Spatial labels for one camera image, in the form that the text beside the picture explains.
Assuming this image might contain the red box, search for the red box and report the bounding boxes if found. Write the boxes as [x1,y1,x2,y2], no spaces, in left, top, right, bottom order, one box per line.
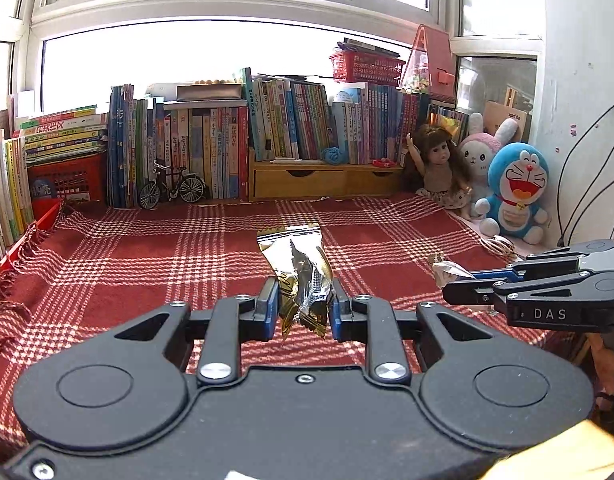
[421,26,457,105]

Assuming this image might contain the wooden drawer organizer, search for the wooden drawer organizer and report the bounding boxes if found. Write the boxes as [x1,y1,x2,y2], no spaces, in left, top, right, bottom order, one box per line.
[249,159,405,203]

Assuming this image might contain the red plastic crate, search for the red plastic crate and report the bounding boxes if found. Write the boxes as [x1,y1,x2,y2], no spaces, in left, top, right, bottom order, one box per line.
[26,151,109,207]

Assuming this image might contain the red plastic basket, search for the red plastic basket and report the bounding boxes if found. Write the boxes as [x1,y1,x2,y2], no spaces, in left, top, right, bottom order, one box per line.
[329,49,407,84]

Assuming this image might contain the white paper wrapper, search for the white paper wrapper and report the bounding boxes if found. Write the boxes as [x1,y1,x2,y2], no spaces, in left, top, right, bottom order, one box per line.
[428,256,476,290]

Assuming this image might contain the row of books on organizer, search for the row of books on organizer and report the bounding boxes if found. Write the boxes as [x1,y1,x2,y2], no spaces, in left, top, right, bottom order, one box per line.
[248,74,430,167]

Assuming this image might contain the red plaid blanket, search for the red plaid blanket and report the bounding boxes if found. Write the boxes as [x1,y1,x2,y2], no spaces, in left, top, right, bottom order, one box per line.
[0,194,585,461]

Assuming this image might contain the stack of flat books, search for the stack of flat books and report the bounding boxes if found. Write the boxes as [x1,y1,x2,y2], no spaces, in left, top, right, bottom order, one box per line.
[17,105,109,163]

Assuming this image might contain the long-haired doll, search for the long-haired doll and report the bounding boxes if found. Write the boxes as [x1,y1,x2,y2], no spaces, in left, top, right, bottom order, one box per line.
[403,124,474,212]

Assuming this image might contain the red clear pyramid container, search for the red clear pyramid container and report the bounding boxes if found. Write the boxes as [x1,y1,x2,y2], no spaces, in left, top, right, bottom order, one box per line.
[398,25,434,95]

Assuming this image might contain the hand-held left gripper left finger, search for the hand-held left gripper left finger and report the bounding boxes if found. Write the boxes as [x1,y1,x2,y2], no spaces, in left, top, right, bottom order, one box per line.
[110,276,282,384]

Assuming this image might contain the grey flat box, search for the grey flat box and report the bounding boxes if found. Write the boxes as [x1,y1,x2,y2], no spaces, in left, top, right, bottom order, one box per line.
[176,82,244,104]

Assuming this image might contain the miniature bicycle model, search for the miniature bicycle model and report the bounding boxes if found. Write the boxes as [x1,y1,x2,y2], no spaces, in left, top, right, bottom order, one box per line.
[138,160,209,210]

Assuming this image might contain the white bunny plush toy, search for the white bunny plush toy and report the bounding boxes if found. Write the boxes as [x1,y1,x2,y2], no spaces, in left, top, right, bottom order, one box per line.
[458,111,520,220]

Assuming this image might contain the white window frame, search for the white window frame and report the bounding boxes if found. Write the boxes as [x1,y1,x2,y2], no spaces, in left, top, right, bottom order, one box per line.
[0,0,545,126]

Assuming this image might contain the gold wrapper with silver inside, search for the gold wrapper with silver inside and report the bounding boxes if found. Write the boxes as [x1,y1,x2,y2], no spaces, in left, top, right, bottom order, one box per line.
[256,224,336,343]

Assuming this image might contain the blue cat plush toy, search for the blue cat plush toy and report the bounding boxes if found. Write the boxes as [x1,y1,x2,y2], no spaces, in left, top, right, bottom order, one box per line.
[474,141,551,247]

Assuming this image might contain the black cable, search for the black cable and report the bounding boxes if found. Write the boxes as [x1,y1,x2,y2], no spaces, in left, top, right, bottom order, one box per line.
[556,101,614,248]

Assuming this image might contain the row of tall books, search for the row of tall books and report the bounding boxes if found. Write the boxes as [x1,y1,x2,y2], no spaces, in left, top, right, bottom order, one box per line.
[108,67,251,209]

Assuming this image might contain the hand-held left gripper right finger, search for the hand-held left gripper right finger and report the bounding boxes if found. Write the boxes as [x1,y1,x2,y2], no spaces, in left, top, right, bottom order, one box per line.
[328,279,494,385]

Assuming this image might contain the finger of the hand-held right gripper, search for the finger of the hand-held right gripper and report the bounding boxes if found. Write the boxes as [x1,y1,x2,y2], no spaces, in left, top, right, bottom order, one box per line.
[442,272,588,306]
[468,238,614,283]

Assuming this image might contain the row of thin upright books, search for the row of thin upright books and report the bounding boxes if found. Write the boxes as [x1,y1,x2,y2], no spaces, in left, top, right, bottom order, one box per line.
[0,129,35,263]

